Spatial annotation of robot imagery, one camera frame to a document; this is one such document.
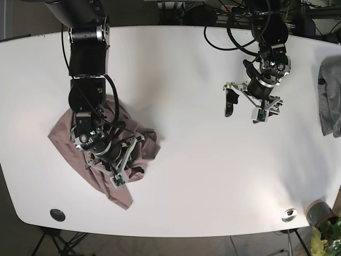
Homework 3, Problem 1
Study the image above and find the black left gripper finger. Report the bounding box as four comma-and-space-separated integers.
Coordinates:
225, 88, 239, 117
253, 105, 280, 124

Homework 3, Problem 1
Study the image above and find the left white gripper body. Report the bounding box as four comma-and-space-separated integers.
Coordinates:
223, 82, 283, 120

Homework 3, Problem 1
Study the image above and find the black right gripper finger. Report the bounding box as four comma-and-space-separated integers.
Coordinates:
131, 166, 145, 173

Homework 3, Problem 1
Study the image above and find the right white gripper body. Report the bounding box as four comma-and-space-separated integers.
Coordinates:
84, 135, 145, 189

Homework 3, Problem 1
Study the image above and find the dusty pink T-shirt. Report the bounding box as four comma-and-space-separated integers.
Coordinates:
48, 106, 160, 210

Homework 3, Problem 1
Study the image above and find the grey T-shirt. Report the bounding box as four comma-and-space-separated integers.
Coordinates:
318, 55, 340, 138

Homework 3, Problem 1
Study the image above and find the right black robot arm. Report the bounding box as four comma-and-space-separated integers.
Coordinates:
44, 1, 144, 188

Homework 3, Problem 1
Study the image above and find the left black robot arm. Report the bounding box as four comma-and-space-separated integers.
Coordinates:
223, 1, 291, 124

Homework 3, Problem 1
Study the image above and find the black table grommet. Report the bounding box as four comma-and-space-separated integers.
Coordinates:
50, 209, 66, 222

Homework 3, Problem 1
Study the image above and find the silver table grommet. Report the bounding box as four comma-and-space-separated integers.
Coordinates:
281, 209, 297, 222

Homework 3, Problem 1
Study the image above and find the grey plant pot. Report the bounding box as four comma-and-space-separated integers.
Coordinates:
305, 199, 338, 228

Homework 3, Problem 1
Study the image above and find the green potted plant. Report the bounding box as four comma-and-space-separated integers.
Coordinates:
311, 216, 340, 255

